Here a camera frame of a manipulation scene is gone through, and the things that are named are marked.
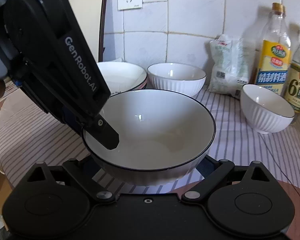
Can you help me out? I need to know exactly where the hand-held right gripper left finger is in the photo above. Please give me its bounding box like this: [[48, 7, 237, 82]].
[[27, 155, 117, 205]]

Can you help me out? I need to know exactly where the striped pink tablecloth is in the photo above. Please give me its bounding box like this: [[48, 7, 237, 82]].
[[0, 80, 300, 230]]

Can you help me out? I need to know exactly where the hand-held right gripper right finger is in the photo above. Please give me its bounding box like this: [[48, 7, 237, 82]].
[[181, 155, 272, 204]]

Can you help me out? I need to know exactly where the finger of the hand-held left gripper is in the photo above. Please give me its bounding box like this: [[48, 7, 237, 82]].
[[44, 105, 87, 135], [84, 114, 120, 151]]

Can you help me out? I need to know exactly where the white ribbed bowl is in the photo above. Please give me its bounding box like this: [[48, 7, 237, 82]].
[[81, 89, 217, 186], [147, 63, 207, 98], [241, 84, 296, 135]]

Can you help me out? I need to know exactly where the clear vinegar bottle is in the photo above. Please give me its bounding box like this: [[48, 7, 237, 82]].
[[284, 22, 300, 116]]

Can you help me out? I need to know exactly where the cooking wine bottle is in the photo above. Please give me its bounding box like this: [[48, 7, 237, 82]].
[[250, 2, 292, 97]]

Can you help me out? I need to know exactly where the cream cutting board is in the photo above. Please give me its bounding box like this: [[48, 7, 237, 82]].
[[64, 0, 110, 64]]

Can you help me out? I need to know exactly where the white seasoning packet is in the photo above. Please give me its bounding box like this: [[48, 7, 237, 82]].
[[207, 34, 249, 99]]

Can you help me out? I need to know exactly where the white plate with black rim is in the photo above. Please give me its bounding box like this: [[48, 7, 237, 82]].
[[97, 62, 148, 98]]

